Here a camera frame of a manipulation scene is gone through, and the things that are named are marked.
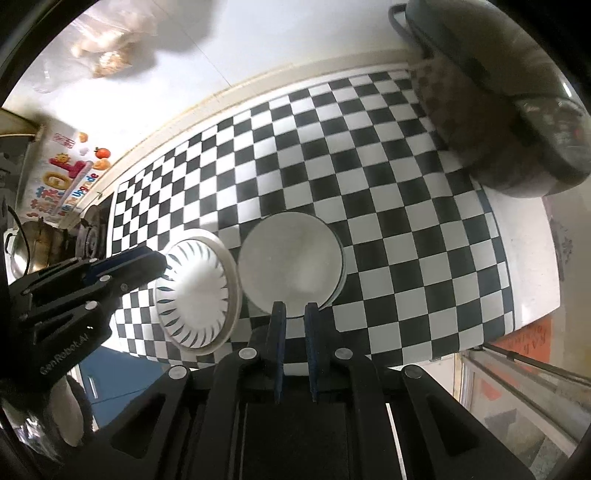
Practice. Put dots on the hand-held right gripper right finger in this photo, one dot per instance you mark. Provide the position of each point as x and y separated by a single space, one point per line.
312 350

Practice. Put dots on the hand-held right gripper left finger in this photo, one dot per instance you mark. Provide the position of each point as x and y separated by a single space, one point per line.
277 350

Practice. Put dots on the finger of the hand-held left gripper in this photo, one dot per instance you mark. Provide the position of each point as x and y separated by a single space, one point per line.
134 261
138 284

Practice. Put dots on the white plate with blue stripes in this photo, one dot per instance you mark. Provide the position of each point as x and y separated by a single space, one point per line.
198 295

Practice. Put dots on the large plain white plate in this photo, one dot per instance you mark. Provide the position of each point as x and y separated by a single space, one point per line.
291 263

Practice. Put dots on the person's left forearm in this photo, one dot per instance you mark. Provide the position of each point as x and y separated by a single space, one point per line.
46 415

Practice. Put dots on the black gas stove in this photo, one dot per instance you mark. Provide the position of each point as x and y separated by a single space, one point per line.
92 235

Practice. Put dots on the steel cooking pot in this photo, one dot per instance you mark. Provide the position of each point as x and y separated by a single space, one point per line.
41 244

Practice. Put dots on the blue cabinet door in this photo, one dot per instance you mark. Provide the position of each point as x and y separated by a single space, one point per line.
115 374

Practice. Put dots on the colourful printed carton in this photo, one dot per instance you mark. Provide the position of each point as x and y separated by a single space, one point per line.
60 175

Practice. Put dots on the black and white checkered mat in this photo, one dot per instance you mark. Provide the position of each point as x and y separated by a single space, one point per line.
369 184

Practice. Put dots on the clear plastic bag with food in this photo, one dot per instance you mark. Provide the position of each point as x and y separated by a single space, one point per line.
106 60

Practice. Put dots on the orange paper sign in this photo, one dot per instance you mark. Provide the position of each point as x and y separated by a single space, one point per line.
521 341

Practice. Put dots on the dark grey rice cooker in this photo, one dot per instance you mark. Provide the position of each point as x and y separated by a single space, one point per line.
485 92

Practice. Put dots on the metal window frame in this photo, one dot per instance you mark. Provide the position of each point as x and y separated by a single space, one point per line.
489 369

